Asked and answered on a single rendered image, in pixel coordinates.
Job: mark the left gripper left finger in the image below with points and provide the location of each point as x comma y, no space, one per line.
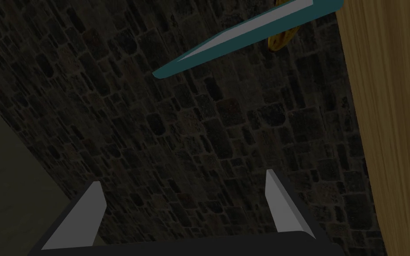
80,217

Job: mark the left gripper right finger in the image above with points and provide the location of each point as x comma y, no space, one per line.
286,209

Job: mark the light wooden table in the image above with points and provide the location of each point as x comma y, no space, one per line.
383,121

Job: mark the yellow banana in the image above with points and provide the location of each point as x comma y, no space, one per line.
280,39

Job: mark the teal book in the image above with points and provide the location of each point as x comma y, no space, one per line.
251,33

